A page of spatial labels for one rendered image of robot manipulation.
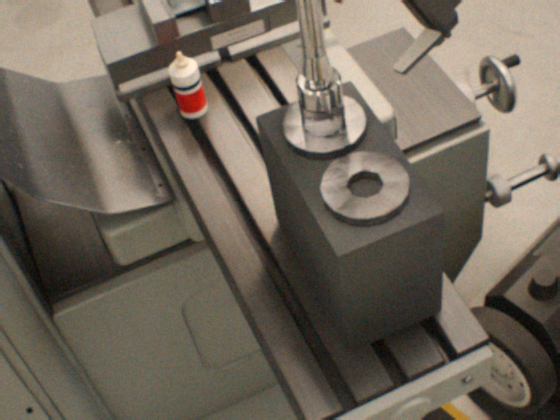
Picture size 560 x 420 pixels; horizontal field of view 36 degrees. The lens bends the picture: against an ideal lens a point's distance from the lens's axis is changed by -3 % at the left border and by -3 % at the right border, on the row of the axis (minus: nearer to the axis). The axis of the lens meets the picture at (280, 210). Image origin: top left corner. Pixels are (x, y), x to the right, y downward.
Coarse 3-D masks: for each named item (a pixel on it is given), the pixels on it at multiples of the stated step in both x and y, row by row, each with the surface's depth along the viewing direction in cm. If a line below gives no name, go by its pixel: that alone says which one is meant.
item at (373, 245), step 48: (288, 144) 96; (336, 144) 94; (384, 144) 95; (288, 192) 98; (336, 192) 90; (384, 192) 89; (288, 240) 111; (336, 240) 87; (384, 240) 87; (432, 240) 91; (336, 288) 93; (384, 288) 94; (432, 288) 98; (384, 336) 101
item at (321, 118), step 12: (300, 96) 91; (336, 96) 91; (300, 108) 93; (312, 108) 91; (324, 108) 91; (336, 108) 92; (312, 120) 93; (324, 120) 93; (336, 120) 93; (312, 132) 95; (324, 132) 94; (336, 132) 95
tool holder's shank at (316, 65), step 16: (304, 0) 82; (304, 16) 84; (320, 16) 84; (304, 32) 85; (320, 32) 85; (304, 48) 87; (320, 48) 87; (304, 64) 89; (320, 64) 88; (320, 80) 89
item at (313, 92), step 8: (336, 72) 91; (296, 80) 91; (304, 80) 91; (328, 80) 91; (336, 80) 91; (304, 88) 90; (312, 88) 90; (320, 88) 90; (328, 88) 90; (336, 88) 90; (304, 96) 91; (312, 96) 90; (320, 96) 90; (328, 96) 90
